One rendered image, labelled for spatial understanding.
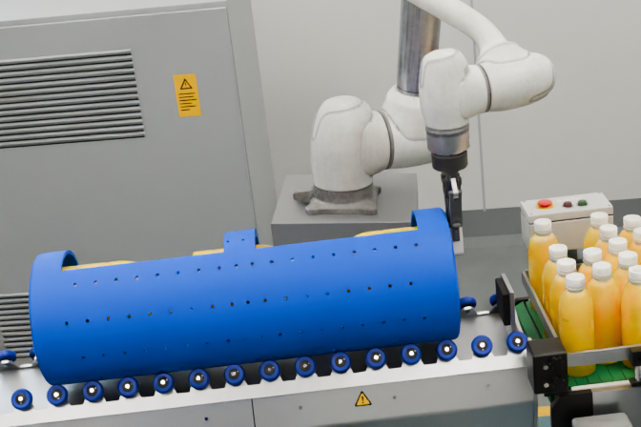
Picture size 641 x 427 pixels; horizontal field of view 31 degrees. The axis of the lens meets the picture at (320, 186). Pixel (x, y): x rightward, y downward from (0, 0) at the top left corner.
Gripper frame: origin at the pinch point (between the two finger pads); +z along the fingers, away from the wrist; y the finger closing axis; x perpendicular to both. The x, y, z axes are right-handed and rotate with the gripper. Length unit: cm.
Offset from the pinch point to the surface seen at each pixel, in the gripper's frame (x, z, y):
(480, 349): -1.8, 19.9, -13.4
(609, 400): -25.7, 28.7, -25.0
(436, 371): 7.8, 23.7, -13.7
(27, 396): 94, 19, -13
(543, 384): -12.2, 22.5, -26.0
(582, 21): -92, 19, 254
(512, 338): -8.9, 18.8, -12.5
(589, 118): -93, 62, 254
